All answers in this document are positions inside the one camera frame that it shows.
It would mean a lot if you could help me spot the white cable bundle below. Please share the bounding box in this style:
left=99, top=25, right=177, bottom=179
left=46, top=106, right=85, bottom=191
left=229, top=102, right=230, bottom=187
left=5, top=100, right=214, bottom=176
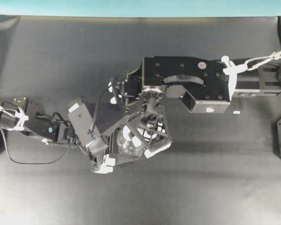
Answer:
left=221, top=49, right=281, bottom=102
left=0, top=103, right=29, bottom=131

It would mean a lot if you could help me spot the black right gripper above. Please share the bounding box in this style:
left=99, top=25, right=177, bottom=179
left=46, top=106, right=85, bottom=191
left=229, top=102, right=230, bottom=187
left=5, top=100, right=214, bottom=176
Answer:
left=109, top=71, right=172, bottom=158

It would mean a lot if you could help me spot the white bottle cap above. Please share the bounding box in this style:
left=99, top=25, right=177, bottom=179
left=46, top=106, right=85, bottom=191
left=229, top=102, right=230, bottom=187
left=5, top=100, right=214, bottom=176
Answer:
left=122, top=125, right=134, bottom=142

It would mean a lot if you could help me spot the thin black cable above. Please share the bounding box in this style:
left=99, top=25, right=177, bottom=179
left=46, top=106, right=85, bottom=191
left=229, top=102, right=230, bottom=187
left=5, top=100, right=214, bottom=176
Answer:
left=0, top=88, right=113, bottom=165

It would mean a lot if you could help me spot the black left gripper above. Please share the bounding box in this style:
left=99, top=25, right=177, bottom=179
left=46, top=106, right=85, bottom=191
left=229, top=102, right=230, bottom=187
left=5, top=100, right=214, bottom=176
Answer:
left=52, top=103, right=141, bottom=174

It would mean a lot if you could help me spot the white cable bundle right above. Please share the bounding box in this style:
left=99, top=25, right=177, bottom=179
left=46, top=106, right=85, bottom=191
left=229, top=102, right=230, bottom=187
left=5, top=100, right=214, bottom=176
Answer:
left=221, top=49, right=281, bottom=102

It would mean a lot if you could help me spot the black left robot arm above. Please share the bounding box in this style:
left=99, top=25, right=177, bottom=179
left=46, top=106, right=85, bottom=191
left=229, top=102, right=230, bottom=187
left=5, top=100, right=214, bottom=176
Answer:
left=0, top=97, right=144, bottom=174

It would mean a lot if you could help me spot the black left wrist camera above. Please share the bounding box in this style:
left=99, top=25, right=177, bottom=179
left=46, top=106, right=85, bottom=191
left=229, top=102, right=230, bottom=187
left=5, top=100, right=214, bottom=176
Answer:
left=68, top=97, right=108, bottom=154

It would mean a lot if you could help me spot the white cable bundle left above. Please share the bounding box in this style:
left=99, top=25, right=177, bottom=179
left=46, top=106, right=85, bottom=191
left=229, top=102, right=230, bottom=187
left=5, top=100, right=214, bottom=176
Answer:
left=0, top=103, right=29, bottom=131

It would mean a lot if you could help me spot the clear plastic bottle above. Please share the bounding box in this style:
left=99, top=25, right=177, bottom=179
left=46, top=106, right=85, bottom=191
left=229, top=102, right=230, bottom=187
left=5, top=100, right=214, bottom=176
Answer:
left=117, top=130, right=144, bottom=157

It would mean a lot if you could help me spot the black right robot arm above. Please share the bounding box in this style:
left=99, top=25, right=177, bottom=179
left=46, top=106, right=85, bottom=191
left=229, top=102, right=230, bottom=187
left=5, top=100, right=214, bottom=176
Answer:
left=106, top=51, right=281, bottom=158

